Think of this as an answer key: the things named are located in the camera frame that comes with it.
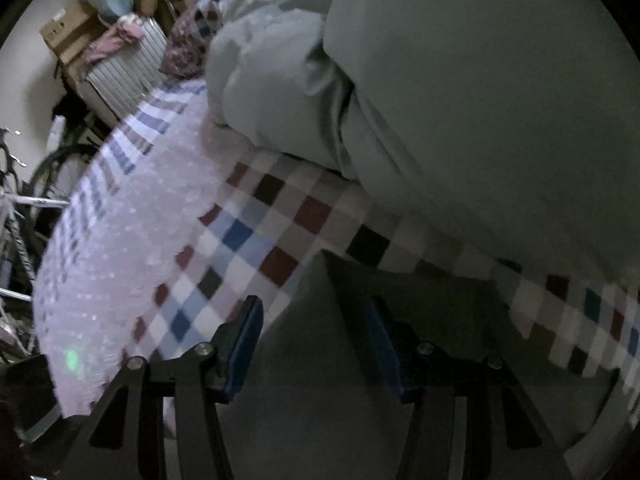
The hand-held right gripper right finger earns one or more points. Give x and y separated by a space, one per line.
382 355

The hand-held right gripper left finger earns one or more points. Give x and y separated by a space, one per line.
242 350

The dark green shirt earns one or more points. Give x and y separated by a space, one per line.
320 410

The checkered bed sheet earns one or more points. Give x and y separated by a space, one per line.
150 240

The bicycle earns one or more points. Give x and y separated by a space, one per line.
30 200

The light green puffy quilt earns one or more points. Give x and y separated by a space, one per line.
450 85

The white ribbed suitcase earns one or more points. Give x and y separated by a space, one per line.
127 75

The floral pillow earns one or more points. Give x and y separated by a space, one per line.
192 40

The pink cloth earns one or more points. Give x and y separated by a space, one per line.
110 40

